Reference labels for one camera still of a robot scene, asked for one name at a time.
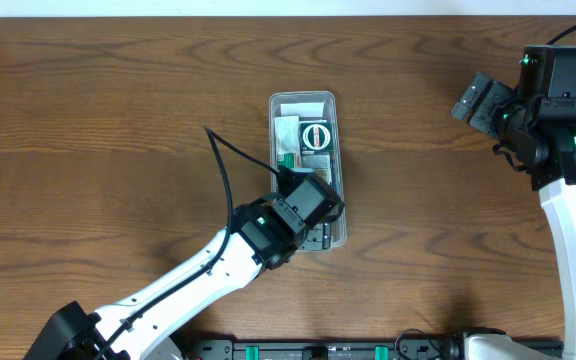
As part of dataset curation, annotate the long blue box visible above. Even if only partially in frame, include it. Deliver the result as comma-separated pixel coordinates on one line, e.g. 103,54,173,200
301,152,338,187

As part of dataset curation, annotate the green square box white ring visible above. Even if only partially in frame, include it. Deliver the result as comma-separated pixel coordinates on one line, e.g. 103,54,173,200
298,120,334,154

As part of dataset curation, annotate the white and green box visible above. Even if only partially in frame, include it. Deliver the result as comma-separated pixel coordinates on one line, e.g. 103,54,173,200
274,116,301,168

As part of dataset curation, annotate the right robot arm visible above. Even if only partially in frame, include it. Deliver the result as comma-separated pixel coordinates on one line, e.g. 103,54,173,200
451,73,576,359

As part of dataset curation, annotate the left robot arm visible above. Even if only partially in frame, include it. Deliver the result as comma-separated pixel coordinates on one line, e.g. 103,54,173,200
25,199,344,360

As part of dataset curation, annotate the clear plastic container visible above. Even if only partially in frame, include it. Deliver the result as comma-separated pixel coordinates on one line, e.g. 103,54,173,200
267,90,349,253

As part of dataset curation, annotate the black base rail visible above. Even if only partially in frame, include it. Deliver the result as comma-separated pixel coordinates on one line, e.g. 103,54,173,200
182,327,567,360

